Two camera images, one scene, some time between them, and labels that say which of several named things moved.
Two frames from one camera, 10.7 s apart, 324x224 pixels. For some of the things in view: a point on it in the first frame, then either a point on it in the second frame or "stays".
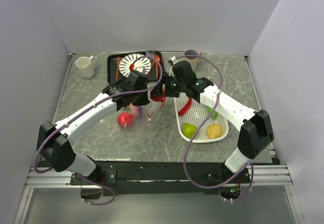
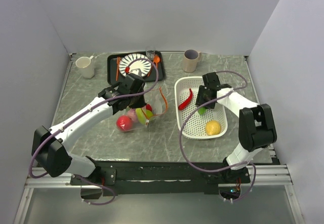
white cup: [87, 66] stays
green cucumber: [214, 114] to [201, 110]
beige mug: [194, 61] stays
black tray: [114, 75] stays
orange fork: [118, 62] stays
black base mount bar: [159, 177] stays
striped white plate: [125, 62] stays
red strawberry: [161, 99] to [148, 107]
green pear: [189, 130] to [143, 114]
